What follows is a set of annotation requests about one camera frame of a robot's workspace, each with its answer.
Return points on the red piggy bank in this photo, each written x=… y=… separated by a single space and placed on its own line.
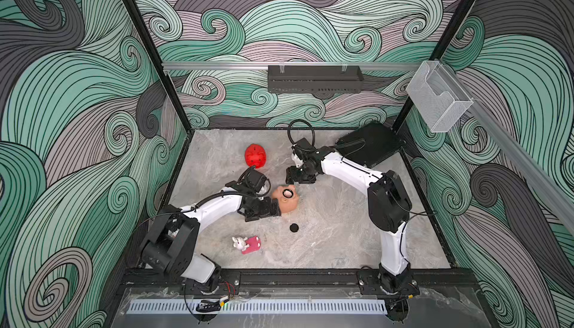
x=255 y=156

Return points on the aluminium rail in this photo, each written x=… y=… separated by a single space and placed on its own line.
x=507 y=127
x=368 y=66

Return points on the aluminium right rail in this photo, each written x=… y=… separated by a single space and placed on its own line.
x=507 y=127

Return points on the black square plate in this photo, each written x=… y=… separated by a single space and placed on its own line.
x=369 y=145

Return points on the clear plastic wall bin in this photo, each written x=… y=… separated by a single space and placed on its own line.
x=439 y=96

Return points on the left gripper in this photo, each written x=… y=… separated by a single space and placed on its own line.
x=266 y=209

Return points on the white bunny on pink base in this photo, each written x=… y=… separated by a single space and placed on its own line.
x=247 y=245

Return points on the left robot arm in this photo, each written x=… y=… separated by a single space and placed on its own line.
x=169 y=245

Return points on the aluminium back rail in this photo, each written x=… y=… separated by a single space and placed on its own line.
x=368 y=66

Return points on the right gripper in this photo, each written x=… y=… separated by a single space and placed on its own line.
x=291 y=176

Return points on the peach piggy bank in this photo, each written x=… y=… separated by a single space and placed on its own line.
x=287 y=198

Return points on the black perforated wall tray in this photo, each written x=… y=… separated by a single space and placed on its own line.
x=321 y=81

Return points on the white vented strip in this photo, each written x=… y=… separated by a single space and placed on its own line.
x=261 y=307

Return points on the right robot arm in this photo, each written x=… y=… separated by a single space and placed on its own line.
x=387 y=199

